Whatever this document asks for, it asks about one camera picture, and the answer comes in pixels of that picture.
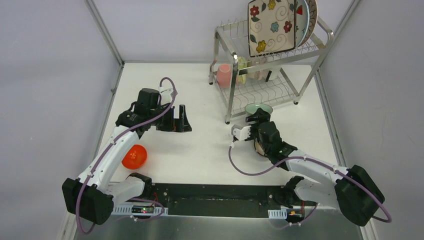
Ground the mint green bowl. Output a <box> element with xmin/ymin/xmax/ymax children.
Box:
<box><xmin>244</xmin><ymin>103</ymin><xmax>273</xmax><ymax>115</ymax></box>

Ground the white ribbed mug black handle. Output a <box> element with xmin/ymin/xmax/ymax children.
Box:
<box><xmin>263</xmin><ymin>66</ymin><xmax>281</xmax><ymax>82</ymax></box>

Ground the pink cup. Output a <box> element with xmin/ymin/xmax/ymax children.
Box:
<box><xmin>216</xmin><ymin>63</ymin><xmax>232</xmax><ymax>88</ymax></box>

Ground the pale yellow mug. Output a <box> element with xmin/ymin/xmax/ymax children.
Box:
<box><xmin>235</xmin><ymin>56</ymin><xmax>249</xmax><ymax>85</ymax></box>

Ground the square floral plate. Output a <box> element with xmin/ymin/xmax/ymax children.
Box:
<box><xmin>247</xmin><ymin>0</ymin><xmax>297</xmax><ymax>58</ymax></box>

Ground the watermelon pattern round plate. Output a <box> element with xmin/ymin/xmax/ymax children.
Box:
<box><xmin>295</xmin><ymin>0</ymin><xmax>310</xmax><ymax>48</ymax></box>

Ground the brown rim petal pattern plate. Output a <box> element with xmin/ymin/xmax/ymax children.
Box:
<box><xmin>301</xmin><ymin>0</ymin><xmax>318</xmax><ymax>45</ymax></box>

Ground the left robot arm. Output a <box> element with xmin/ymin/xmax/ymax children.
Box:
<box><xmin>62</xmin><ymin>87</ymin><xmax>192</xmax><ymax>225</ymax></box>

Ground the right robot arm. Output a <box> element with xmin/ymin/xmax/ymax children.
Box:
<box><xmin>234</xmin><ymin>108</ymin><xmax>392</xmax><ymax>227</ymax></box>

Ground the steel two-tier dish rack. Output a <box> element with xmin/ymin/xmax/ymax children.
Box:
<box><xmin>208</xmin><ymin>17</ymin><xmax>335</xmax><ymax>124</ymax></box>

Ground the dark patterned cream bowl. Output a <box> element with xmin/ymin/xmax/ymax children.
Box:
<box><xmin>254</xmin><ymin>141</ymin><xmax>266</xmax><ymax>157</ymax></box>

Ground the orange plastic bowl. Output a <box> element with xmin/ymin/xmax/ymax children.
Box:
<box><xmin>121</xmin><ymin>144</ymin><xmax>148</xmax><ymax>170</ymax></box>

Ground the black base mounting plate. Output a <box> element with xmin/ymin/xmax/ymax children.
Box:
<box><xmin>138</xmin><ymin>183</ymin><xmax>283</xmax><ymax>218</ymax></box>

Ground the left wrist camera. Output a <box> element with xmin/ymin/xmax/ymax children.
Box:
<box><xmin>159</xmin><ymin>86</ymin><xmax>174</xmax><ymax>105</ymax></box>

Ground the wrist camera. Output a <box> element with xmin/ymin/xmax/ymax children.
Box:
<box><xmin>231</xmin><ymin>124</ymin><xmax>251</xmax><ymax>141</ymax></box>
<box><xmin>159</xmin><ymin>86</ymin><xmax>174</xmax><ymax>105</ymax></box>

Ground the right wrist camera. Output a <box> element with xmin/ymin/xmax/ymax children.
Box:
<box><xmin>231</xmin><ymin>124</ymin><xmax>251</xmax><ymax>141</ymax></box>

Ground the right white cable duct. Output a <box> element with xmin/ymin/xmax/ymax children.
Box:
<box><xmin>267</xmin><ymin>208</ymin><xmax>288</xmax><ymax>220</ymax></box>

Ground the white cable duct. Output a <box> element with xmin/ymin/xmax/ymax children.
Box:
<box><xmin>267</xmin><ymin>208</ymin><xmax>288</xmax><ymax>220</ymax></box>
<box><xmin>111</xmin><ymin>204</ymin><xmax>169</xmax><ymax>217</ymax></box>

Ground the left white cable duct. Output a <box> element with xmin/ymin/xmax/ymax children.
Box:
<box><xmin>111</xmin><ymin>204</ymin><xmax>169</xmax><ymax>217</ymax></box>

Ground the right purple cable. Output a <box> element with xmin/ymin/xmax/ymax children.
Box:
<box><xmin>227</xmin><ymin>140</ymin><xmax>393</xmax><ymax>229</ymax></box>

